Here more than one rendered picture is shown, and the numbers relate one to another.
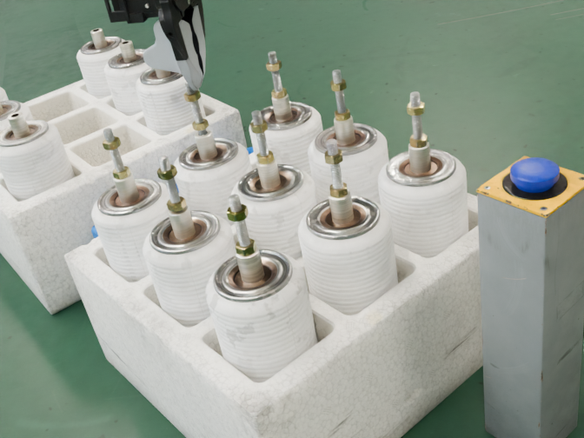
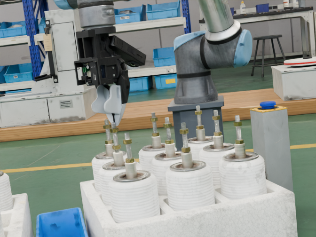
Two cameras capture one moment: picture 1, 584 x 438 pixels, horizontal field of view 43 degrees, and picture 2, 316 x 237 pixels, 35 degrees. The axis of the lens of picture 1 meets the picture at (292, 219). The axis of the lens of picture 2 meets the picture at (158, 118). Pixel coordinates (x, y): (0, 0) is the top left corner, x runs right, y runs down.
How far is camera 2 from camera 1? 1.15 m
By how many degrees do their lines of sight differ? 69
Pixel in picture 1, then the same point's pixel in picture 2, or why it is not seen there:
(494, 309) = (272, 161)
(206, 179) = (138, 168)
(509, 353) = (280, 177)
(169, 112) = (6, 195)
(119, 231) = (152, 185)
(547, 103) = not seen: hidden behind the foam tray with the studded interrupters
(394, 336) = not seen: hidden behind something
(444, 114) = (49, 209)
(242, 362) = (260, 192)
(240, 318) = (261, 163)
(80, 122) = not seen: outside the picture
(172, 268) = (208, 172)
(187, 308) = (211, 198)
